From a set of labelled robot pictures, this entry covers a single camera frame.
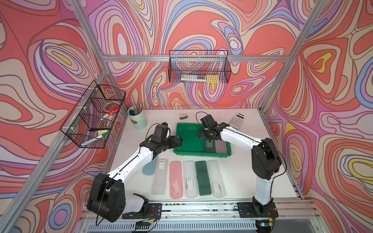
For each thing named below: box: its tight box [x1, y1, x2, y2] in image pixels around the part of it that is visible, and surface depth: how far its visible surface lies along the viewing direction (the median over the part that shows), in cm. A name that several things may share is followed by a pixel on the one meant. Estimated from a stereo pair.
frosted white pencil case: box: [206, 159, 227, 199], surface depth 86 cm
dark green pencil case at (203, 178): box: [195, 160, 212, 197], surface depth 85 cm
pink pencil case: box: [169, 160, 184, 200], surface depth 84 cm
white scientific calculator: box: [229, 111, 247, 130], surface depth 113 cm
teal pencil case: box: [142, 153, 159, 176], surface depth 88 cm
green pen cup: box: [127, 105, 148, 131], surface depth 103 cm
